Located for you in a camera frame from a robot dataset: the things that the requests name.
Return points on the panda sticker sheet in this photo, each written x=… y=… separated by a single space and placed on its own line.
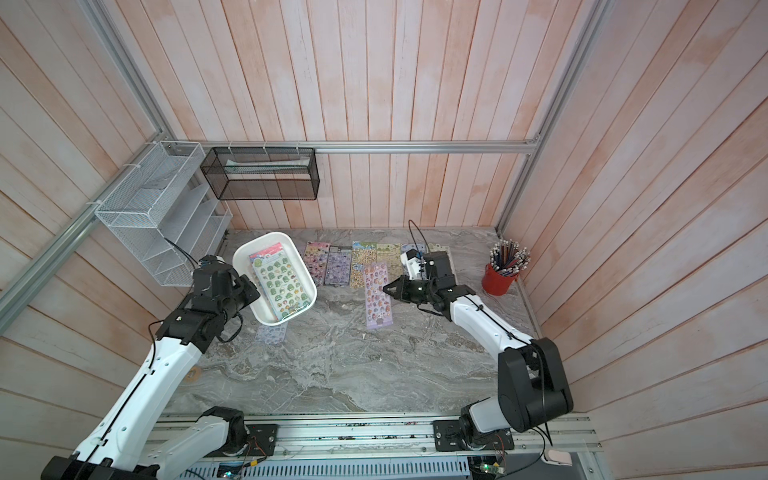
x=363 y=255

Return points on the pink cartoon sticker sheet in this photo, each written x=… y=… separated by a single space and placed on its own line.
x=315 y=257

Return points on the white plastic storage box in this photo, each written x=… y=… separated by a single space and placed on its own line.
x=260 y=308

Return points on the red metal pencil bucket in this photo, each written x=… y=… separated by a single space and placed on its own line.
x=496 y=284

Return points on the blue penguin sticker sheet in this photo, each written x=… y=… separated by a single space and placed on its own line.
x=421 y=248

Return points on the black wire mesh basket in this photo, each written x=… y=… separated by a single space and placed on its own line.
x=262 y=173

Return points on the green frog sticker sheet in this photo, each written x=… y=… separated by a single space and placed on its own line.
x=434 y=247

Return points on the purple animal sticker sheet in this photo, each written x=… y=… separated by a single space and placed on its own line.
x=377 y=303

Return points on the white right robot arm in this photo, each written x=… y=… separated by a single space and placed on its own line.
x=532 y=387

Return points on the brown tape roll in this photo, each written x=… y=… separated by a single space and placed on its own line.
x=193 y=375

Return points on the aluminium mounting rail base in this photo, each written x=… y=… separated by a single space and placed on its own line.
x=364 y=435

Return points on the puffy gem sticker sheet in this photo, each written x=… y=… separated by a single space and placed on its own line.
x=338 y=267

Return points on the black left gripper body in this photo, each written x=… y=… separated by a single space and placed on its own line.
x=244 y=294

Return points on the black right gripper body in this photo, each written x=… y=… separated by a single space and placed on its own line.
x=418 y=292

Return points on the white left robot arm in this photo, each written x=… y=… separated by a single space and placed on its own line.
x=115 y=448

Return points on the green dinosaur sticker sheet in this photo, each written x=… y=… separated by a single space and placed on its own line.
x=284 y=291

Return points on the white wire mesh shelf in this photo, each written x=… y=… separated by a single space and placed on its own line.
x=166 y=219

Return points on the bundle of coloured pencils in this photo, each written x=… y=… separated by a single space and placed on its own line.
x=508 y=258

